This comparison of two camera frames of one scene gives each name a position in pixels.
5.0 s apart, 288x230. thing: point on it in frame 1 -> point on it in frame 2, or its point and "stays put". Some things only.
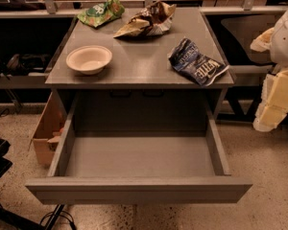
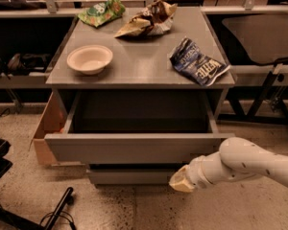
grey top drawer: [132, 168] -> [137, 126]
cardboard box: [49, 129] stays put
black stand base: [0, 218] stays put
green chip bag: [102, 12] stays put
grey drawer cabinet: [142, 85] stays put
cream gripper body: [285, 41] -> [195, 171]
